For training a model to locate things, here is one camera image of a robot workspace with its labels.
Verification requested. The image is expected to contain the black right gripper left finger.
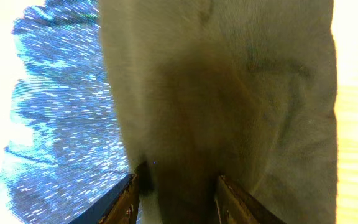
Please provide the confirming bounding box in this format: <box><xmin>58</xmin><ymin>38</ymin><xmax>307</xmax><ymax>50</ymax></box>
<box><xmin>69</xmin><ymin>174</ymin><xmax>139</xmax><ymax>224</ymax></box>

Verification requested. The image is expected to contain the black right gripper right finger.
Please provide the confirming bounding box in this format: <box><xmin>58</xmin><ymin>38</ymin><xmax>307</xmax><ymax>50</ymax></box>
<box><xmin>215</xmin><ymin>175</ymin><xmax>285</xmax><ymax>224</ymax></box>

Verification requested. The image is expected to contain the black cloth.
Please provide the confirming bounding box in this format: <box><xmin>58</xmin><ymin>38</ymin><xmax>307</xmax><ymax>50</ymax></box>
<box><xmin>99</xmin><ymin>0</ymin><xmax>337</xmax><ymax>223</ymax></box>

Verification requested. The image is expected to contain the blue green glitter cloth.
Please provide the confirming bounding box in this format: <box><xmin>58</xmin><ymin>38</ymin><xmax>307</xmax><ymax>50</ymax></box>
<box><xmin>0</xmin><ymin>0</ymin><xmax>129</xmax><ymax>223</ymax></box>

